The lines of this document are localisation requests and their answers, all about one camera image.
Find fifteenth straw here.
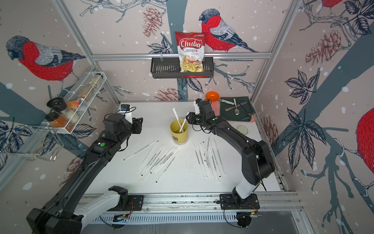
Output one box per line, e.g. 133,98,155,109
179,111,190,133

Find thirteenth straw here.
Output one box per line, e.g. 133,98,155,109
205,137,210,158

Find twelfth straw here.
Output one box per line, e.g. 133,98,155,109
206,146,221,182

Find fourteenth straw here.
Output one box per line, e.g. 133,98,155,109
155,150,180,183

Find eleventh straw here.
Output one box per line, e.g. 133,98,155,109
213,139,226,175

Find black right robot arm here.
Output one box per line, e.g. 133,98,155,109
186,98,276,205

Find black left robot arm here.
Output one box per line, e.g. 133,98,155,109
26,114,143,234

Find bundle wrapped straws in cup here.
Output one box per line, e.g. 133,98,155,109
172,108,182,127

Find yellow straw cup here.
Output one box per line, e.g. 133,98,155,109
170,120,189,144

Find pink tray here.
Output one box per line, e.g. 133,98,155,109
211,101,256,122

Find orange bowl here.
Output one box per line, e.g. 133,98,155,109
206,91,220,102

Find wooden spoon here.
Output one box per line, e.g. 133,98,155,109
225,101,248,112

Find metal spoon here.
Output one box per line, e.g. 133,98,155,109
233,98,240,116

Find green mat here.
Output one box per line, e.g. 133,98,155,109
220,97,255,122

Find Chuba cassava chips bag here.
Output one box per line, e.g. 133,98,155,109
175,32,206,73

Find black lid spice jar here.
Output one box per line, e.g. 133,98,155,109
46,97,67,112

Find orange spice jar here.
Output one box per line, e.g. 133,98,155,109
45,112,74,131

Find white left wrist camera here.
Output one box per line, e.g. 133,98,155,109
119,104,135,123

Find white handle knife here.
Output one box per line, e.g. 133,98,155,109
219,98,236,105

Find black wall basket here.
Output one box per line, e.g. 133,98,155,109
151,57,214,79

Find white wire spice rack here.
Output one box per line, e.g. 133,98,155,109
36,71,107,134

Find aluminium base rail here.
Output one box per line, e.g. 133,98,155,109
91,192,303,226

